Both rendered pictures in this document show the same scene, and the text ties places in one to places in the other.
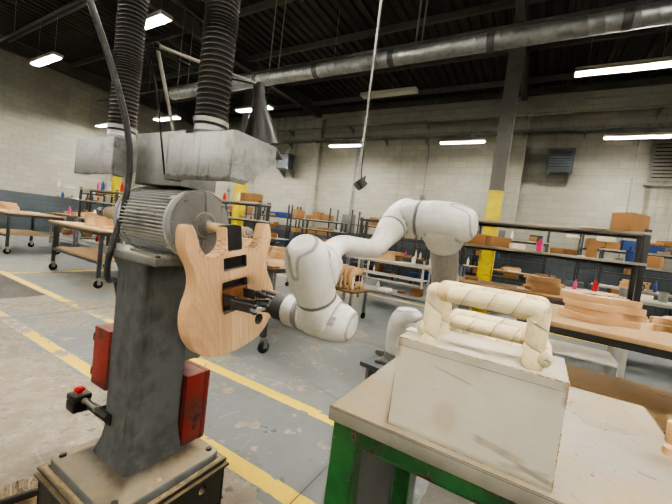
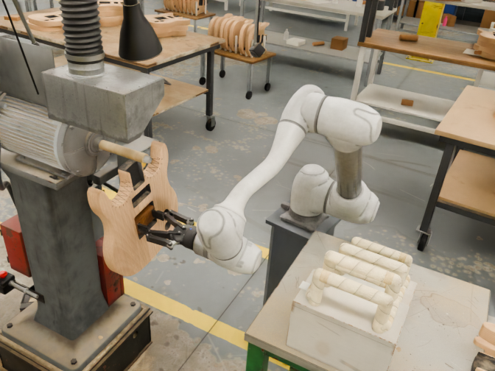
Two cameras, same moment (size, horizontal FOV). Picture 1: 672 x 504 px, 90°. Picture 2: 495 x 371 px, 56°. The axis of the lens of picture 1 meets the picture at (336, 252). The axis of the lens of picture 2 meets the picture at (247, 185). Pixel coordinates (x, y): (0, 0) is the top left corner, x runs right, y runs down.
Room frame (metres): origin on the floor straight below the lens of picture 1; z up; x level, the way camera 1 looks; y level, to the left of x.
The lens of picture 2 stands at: (-0.25, 0.08, 1.98)
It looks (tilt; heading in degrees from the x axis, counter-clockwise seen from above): 31 degrees down; 355
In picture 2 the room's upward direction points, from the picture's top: 4 degrees clockwise
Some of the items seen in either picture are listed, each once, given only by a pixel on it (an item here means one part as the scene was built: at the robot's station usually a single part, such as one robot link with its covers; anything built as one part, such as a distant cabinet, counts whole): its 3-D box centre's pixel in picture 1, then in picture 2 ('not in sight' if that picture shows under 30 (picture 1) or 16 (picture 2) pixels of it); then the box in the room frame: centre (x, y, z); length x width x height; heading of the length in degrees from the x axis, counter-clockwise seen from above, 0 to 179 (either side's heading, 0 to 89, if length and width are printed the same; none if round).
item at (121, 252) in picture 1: (158, 255); (46, 158); (1.33, 0.70, 1.11); 0.36 x 0.24 x 0.04; 60
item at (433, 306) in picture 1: (432, 315); (317, 288); (0.63, -0.19, 1.15); 0.03 x 0.03 x 0.09
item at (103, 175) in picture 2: not in sight; (113, 170); (1.42, 0.48, 1.02); 0.19 x 0.04 x 0.04; 150
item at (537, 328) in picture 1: (535, 339); (381, 314); (0.54, -0.34, 1.15); 0.03 x 0.03 x 0.09
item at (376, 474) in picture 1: (389, 434); (296, 272); (1.58, -0.37, 0.35); 0.28 x 0.28 x 0.70; 52
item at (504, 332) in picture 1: (489, 329); (364, 274); (0.72, -0.35, 1.12); 0.20 x 0.03 x 0.03; 59
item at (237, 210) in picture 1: (242, 168); not in sight; (10.91, 3.29, 2.99); 0.41 x 0.41 x 5.98; 60
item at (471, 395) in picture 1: (474, 391); (345, 326); (0.62, -0.29, 1.02); 0.27 x 0.15 x 0.17; 60
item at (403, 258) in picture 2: (496, 341); (381, 250); (0.93, -0.47, 1.04); 0.20 x 0.03 x 0.03; 59
